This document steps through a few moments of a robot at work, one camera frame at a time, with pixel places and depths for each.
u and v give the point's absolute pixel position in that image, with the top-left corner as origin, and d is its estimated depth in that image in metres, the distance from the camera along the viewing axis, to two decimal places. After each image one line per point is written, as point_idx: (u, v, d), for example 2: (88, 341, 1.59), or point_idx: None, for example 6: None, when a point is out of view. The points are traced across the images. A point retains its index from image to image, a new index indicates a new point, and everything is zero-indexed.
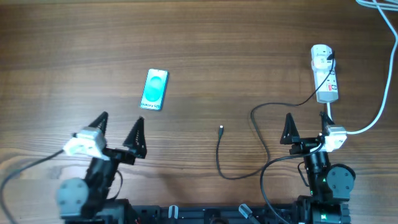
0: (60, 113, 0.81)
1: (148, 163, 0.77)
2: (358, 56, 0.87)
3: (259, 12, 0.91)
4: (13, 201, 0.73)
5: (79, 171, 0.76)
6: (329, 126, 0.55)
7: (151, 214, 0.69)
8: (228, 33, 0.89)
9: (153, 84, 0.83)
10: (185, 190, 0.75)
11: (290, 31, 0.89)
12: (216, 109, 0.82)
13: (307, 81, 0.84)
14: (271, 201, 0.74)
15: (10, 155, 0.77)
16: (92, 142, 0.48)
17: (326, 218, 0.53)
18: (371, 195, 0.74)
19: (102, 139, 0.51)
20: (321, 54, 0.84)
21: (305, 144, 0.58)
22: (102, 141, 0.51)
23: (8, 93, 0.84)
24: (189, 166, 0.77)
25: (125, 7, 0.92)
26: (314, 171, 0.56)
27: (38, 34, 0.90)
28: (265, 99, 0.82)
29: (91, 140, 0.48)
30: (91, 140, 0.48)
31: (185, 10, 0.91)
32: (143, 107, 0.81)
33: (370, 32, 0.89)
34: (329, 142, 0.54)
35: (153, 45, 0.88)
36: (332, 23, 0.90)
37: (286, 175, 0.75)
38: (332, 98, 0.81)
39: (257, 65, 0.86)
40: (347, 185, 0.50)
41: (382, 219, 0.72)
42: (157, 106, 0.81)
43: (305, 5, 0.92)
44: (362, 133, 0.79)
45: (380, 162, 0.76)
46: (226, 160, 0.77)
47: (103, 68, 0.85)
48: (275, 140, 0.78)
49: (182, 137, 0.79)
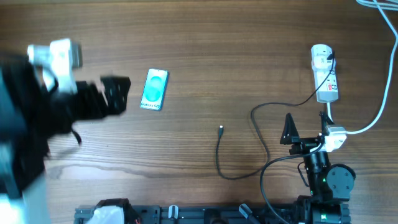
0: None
1: (148, 163, 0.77)
2: (359, 55, 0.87)
3: (259, 12, 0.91)
4: None
5: (79, 171, 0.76)
6: (329, 126, 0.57)
7: (151, 214, 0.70)
8: (229, 33, 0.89)
9: (153, 84, 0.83)
10: (185, 190, 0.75)
11: (290, 30, 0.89)
12: (216, 109, 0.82)
13: (307, 81, 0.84)
14: (271, 201, 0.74)
15: None
16: (67, 42, 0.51)
17: (325, 218, 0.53)
18: (371, 195, 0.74)
19: (74, 53, 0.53)
20: (321, 54, 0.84)
21: (305, 143, 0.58)
22: (74, 53, 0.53)
23: None
24: (189, 166, 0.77)
25: (125, 7, 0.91)
26: (314, 172, 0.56)
27: (38, 34, 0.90)
28: (265, 99, 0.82)
29: (66, 42, 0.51)
30: (65, 42, 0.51)
31: (185, 10, 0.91)
32: (143, 107, 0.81)
33: (370, 32, 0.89)
34: (329, 142, 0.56)
35: (153, 45, 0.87)
36: (332, 23, 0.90)
37: (286, 175, 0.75)
38: (332, 98, 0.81)
39: (257, 65, 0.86)
40: (347, 185, 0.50)
41: (382, 219, 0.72)
42: (157, 106, 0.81)
43: (305, 5, 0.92)
44: (362, 132, 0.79)
45: (380, 162, 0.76)
46: (226, 160, 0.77)
47: (103, 69, 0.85)
48: (275, 140, 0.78)
49: (182, 137, 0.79)
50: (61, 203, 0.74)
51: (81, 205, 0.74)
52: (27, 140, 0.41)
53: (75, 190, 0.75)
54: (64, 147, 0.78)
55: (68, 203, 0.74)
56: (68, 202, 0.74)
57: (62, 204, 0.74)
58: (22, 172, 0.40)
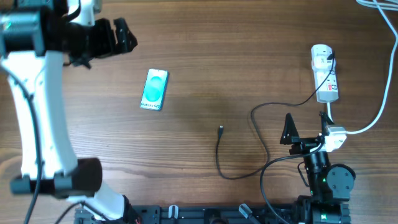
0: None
1: (148, 163, 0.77)
2: (359, 55, 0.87)
3: (259, 12, 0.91)
4: (13, 201, 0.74)
5: None
6: (329, 126, 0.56)
7: (151, 214, 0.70)
8: (228, 33, 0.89)
9: (153, 84, 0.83)
10: (185, 190, 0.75)
11: (290, 31, 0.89)
12: (216, 109, 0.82)
13: (307, 81, 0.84)
14: (271, 201, 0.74)
15: (10, 155, 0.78)
16: None
17: (326, 218, 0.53)
18: (371, 195, 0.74)
19: None
20: (321, 54, 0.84)
21: (305, 144, 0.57)
22: None
23: (9, 93, 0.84)
24: (189, 165, 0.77)
25: (124, 7, 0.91)
26: (314, 172, 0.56)
27: None
28: (265, 99, 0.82)
29: None
30: None
31: (185, 10, 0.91)
32: (143, 107, 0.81)
33: (370, 32, 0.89)
34: (329, 142, 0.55)
35: (153, 45, 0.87)
36: (332, 23, 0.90)
37: (286, 175, 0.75)
38: (332, 98, 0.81)
39: (257, 65, 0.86)
40: (347, 185, 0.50)
41: (382, 219, 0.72)
42: (157, 106, 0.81)
43: (305, 4, 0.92)
44: (362, 132, 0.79)
45: (380, 162, 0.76)
46: (226, 160, 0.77)
47: (102, 68, 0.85)
48: (275, 140, 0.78)
49: (182, 137, 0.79)
50: (61, 203, 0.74)
51: None
52: (74, 32, 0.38)
53: None
54: None
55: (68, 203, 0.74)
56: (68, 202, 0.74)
57: (63, 203, 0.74)
58: (50, 37, 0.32)
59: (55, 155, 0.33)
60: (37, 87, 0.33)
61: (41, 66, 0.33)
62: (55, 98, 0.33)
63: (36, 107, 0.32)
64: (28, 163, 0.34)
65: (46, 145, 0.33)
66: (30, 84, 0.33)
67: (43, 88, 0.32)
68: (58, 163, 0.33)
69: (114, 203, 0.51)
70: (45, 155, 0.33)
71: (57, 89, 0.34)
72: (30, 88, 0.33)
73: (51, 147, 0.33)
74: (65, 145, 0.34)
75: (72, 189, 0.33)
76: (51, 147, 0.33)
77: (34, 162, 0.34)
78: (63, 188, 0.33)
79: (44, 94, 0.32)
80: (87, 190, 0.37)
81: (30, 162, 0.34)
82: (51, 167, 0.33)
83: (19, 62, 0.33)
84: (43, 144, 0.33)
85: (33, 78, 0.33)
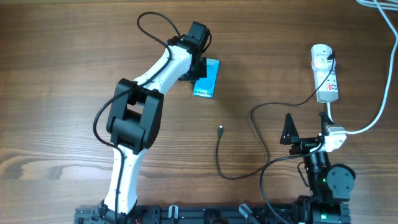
0: (88, 112, 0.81)
1: (148, 163, 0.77)
2: (359, 55, 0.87)
3: (258, 12, 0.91)
4: (13, 201, 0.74)
5: (79, 171, 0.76)
6: (329, 126, 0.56)
7: (151, 214, 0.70)
8: (228, 33, 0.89)
9: (211, 74, 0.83)
10: (186, 190, 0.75)
11: (290, 30, 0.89)
12: (216, 108, 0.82)
13: (307, 81, 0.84)
14: (271, 201, 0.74)
15: (10, 155, 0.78)
16: None
17: (325, 218, 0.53)
18: (371, 195, 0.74)
19: None
20: (321, 54, 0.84)
21: (305, 144, 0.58)
22: None
23: (9, 93, 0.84)
24: (189, 165, 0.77)
25: (124, 7, 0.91)
26: (314, 172, 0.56)
27: (37, 34, 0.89)
28: (265, 99, 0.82)
29: None
30: None
31: (185, 10, 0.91)
32: (196, 95, 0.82)
33: (370, 32, 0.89)
34: (329, 142, 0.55)
35: (153, 45, 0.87)
36: (332, 23, 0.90)
37: (286, 175, 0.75)
38: (332, 98, 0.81)
39: (257, 65, 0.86)
40: (347, 185, 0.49)
41: (382, 219, 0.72)
42: (209, 94, 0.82)
43: (305, 4, 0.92)
44: (362, 132, 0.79)
45: (380, 162, 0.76)
46: (226, 160, 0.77)
47: (102, 68, 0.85)
48: (275, 140, 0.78)
49: (183, 136, 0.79)
50: (62, 203, 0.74)
51: (81, 205, 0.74)
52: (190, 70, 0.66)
53: (75, 190, 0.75)
54: (64, 147, 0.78)
55: (68, 203, 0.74)
56: (68, 202, 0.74)
57: (62, 203, 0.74)
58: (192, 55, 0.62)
59: (160, 84, 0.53)
60: (176, 58, 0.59)
61: (185, 56, 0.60)
62: (175, 74, 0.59)
63: (170, 65, 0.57)
64: (142, 76, 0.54)
65: (160, 79, 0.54)
66: (175, 55, 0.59)
67: (178, 63, 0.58)
68: (158, 88, 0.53)
69: (132, 188, 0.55)
70: (157, 78, 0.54)
71: (178, 70, 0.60)
72: (173, 57, 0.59)
73: (161, 79, 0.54)
74: (163, 87, 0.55)
75: (157, 104, 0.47)
76: (161, 79, 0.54)
77: (145, 78, 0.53)
78: (152, 101, 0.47)
79: (178, 64, 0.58)
80: (150, 129, 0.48)
81: (142, 78, 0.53)
82: (154, 86, 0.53)
83: (175, 48, 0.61)
84: (160, 76, 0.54)
85: (177, 57, 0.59)
